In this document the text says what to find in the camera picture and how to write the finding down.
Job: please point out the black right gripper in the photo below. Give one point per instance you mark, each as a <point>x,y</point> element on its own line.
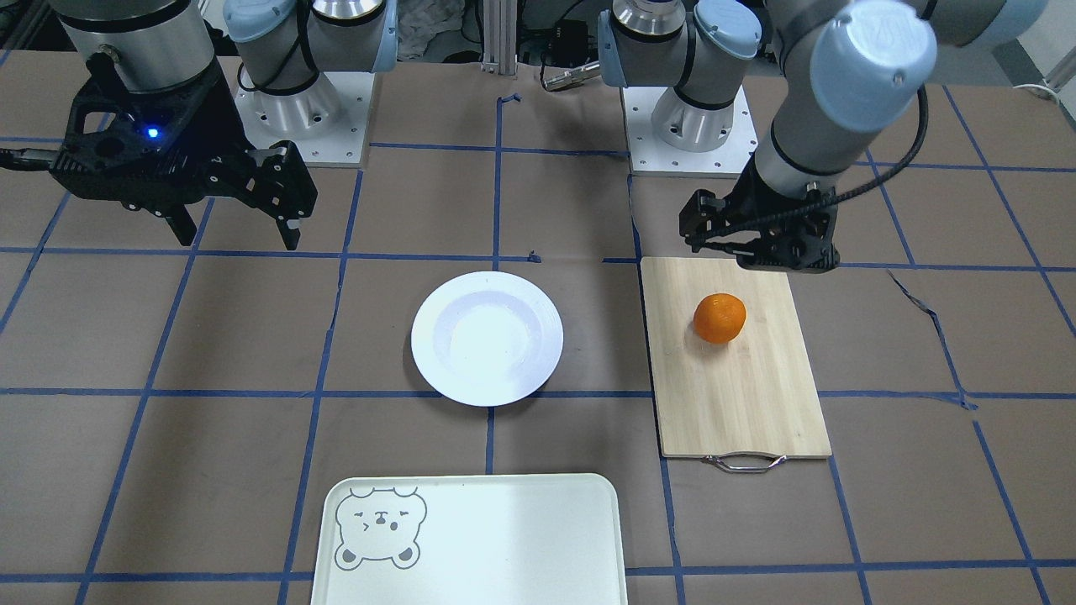
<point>220,126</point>

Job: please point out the bamboo cutting board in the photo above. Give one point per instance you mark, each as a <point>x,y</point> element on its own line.
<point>754,395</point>

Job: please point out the white ridged plate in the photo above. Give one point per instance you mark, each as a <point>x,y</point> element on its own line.
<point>487,338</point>

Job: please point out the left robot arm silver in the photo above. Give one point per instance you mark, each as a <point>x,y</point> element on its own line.
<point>855,114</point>

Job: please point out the aluminium frame post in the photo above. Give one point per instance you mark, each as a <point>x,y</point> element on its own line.
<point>500,37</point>

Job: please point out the metal cutting board handle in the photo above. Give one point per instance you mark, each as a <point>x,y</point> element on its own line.
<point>745,464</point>

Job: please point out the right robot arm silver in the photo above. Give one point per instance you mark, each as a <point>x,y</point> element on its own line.
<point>275,47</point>

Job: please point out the cream bear tray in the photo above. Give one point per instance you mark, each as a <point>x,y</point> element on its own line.
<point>488,539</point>

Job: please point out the orange fruit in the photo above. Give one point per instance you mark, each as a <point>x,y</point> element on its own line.
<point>719,318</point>

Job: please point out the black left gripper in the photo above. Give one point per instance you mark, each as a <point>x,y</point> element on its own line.
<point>754,204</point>

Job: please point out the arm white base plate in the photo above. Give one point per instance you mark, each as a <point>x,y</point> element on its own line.
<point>664,151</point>
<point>328,122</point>

